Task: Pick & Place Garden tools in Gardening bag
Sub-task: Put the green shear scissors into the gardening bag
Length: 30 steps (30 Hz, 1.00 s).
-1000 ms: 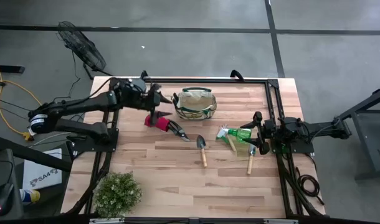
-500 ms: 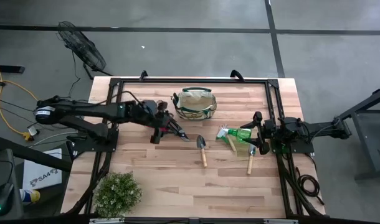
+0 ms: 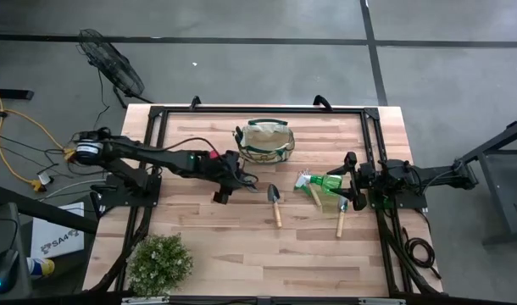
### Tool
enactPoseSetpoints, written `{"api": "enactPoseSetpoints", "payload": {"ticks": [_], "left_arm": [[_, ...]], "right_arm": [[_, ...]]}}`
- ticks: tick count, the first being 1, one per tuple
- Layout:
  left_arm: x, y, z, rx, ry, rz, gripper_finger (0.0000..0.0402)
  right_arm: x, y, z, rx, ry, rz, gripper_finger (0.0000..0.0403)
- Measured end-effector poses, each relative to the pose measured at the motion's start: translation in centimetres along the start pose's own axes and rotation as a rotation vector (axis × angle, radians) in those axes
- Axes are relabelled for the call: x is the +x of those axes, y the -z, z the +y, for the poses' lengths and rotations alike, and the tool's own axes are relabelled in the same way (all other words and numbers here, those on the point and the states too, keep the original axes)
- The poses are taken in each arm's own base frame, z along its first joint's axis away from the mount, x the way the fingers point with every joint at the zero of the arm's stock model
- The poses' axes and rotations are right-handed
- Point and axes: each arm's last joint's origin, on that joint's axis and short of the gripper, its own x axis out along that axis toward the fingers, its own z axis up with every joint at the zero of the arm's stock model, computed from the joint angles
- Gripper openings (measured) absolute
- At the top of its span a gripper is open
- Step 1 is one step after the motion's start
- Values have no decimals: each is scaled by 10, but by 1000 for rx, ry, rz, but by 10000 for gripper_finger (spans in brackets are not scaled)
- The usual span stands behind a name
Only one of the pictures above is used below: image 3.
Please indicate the green spray bottle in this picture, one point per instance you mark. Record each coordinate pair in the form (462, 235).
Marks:
(328, 182)

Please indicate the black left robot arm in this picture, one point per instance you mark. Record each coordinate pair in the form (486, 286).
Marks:
(157, 156)

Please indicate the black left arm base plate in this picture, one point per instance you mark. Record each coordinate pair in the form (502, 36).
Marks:
(114, 199)

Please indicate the beige green gardening bag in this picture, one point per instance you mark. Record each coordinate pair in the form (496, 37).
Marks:
(265, 137)

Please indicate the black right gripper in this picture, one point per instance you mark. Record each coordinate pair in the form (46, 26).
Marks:
(362, 180)

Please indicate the black floor fan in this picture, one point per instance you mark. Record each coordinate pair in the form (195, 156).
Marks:
(112, 63)

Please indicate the black metal stand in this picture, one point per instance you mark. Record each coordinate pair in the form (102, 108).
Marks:
(496, 142)

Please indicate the silver metal bracket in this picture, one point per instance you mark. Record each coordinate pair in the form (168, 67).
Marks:
(144, 301)
(381, 301)

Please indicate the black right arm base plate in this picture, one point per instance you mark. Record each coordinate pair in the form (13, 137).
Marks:
(407, 202)

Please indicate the black computer mouse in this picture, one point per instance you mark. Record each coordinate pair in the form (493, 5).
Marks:
(6, 267)

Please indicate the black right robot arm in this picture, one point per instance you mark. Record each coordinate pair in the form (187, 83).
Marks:
(428, 175)

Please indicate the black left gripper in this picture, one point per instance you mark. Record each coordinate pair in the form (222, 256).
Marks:
(226, 173)

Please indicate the black desk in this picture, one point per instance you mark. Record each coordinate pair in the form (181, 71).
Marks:
(12, 224)

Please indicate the black table clamp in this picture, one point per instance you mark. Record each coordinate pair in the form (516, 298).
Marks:
(195, 102)
(323, 101)

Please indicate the black floor bar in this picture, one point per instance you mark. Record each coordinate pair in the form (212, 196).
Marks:
(12, 94)

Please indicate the small power adapter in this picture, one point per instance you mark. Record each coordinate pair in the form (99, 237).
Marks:
(44, 180)

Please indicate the green artificial bush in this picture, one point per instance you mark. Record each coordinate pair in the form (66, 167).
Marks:
(159, 264)

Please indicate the yellow blue bottle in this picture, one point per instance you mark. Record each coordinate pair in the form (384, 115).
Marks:
(46, 267)

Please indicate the white cardboard box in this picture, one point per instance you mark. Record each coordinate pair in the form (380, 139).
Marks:
(57, 233)

